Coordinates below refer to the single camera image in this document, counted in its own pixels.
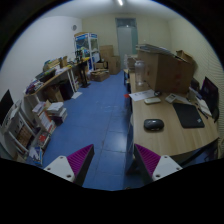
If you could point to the open cardboard box on floor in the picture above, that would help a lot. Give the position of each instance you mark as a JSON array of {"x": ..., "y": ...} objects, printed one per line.
[{"x": 99, "y": 75}]

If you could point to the white paper sheet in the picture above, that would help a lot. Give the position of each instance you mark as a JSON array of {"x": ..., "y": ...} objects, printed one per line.
[{"x": 137, "y": 96}]

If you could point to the grey door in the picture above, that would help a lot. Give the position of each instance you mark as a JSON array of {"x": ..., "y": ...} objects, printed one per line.
[{"x": 127, "y": 37}]

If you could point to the small cardboard box behind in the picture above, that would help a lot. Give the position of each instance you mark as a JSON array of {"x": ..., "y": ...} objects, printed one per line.
[{"x": 182, "y": 54}]

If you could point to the black mouse pad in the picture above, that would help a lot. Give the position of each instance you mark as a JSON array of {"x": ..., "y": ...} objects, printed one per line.
[{"x": 188, "y": 115}]

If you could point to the black computer mouse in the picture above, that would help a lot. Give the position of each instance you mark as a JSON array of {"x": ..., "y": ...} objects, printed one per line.
[{"x": 153, "y": 124}]

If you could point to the white calculator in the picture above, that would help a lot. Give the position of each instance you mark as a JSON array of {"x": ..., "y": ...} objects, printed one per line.
[{"x": 171, "y": 98}]

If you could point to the stack of books on floor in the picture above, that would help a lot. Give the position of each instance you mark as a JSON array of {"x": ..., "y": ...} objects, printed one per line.
[{"x": 57, "y": 112}]

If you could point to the clear plastic jar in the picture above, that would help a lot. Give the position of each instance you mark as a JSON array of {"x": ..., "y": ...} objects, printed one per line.
[{"x": 139, "y": 72}]

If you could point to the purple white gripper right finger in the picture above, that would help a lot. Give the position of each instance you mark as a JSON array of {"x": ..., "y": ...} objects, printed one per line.
[{"x": 152, "y": 166}]

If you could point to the white remote control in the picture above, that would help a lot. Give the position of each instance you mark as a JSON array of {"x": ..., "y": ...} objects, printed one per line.
[{"x": 154, "y": 100}]

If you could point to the black monitor left edge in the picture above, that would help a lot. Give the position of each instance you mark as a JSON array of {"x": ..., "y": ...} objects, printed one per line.
[{"x": 5, "y": 104}]

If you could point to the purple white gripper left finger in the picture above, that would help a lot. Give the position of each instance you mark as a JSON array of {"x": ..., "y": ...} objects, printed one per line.
[{"x": 74, "y": 167}]

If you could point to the wooden desk left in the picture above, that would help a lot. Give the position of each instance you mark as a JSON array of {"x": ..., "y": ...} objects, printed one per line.
[{"x": 67, "y": 73}]

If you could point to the blue white display cabinet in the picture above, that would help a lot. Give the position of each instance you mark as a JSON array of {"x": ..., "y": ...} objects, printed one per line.
[{"x": 88, "y": 44}]

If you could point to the white bookshelf with books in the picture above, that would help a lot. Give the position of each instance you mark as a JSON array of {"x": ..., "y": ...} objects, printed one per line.
[{"x": 30, "y": 141}]

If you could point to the wooden desk right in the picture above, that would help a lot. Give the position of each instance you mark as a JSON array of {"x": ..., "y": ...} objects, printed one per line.
[{"x": 185, "y": 146}]

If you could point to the stacked cardboard boxes by door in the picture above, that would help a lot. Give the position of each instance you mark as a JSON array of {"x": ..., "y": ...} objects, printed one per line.
[{"x": 107, "y": 54}]

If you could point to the black bag on desk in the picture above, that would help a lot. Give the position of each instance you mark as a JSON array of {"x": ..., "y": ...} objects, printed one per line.
[{"x": 210, "y": 95}]

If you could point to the large cardboard box on desk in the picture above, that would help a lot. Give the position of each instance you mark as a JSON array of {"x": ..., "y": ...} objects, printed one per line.
[{"x": 166, "y": 73}]

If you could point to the wooden desk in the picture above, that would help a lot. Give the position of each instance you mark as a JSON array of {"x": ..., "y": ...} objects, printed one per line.
[
  {"x": 67, "y": 73},
  {"x": 185, "y": 146}
]

